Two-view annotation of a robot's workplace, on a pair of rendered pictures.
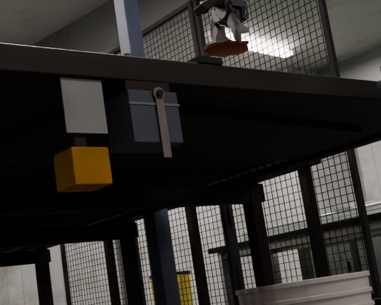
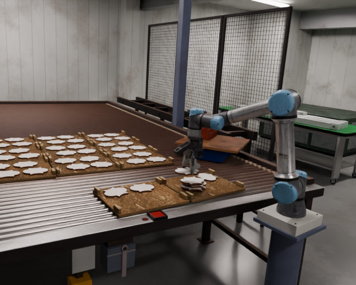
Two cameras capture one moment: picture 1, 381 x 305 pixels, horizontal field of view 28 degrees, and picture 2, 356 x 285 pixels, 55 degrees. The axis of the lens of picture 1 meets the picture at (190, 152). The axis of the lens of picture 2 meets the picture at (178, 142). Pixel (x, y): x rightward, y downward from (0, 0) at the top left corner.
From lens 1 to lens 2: 138 cm
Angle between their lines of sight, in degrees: 26
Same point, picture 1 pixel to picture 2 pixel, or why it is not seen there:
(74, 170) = not seen: outside the picture
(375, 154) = (317, 61)
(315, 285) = not seen: outside the picture
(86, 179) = not seen: outside the picture
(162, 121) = (124, 260)
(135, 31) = (185, 39)
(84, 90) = (85, 251)
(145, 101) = (116, 253)
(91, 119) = (86, 264)
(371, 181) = (311, 74)
